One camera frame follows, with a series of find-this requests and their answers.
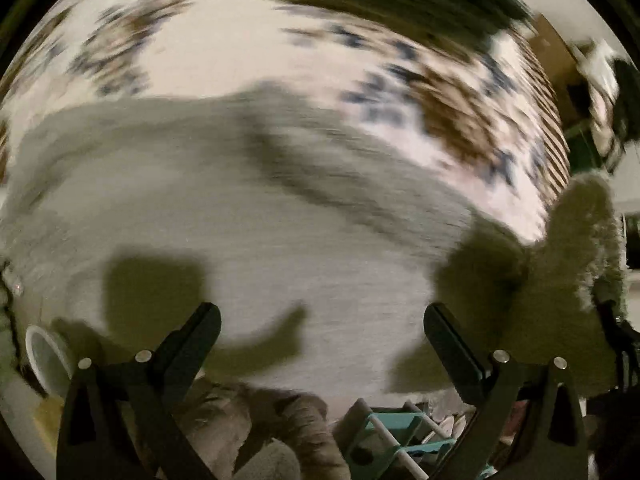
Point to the person's grey trouser legs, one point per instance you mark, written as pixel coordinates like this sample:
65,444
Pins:
243,432

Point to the white cup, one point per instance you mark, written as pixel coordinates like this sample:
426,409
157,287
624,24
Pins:
51,360

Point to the teal white drying rack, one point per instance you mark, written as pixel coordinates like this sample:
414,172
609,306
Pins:
395,443

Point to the floral bed blanket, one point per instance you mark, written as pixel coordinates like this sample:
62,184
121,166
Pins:
484,123

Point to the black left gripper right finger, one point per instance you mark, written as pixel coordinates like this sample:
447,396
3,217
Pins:
473,370

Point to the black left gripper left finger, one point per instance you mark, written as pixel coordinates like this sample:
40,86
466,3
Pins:
169,370

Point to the grey fleece pants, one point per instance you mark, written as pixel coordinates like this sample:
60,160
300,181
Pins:
320,244

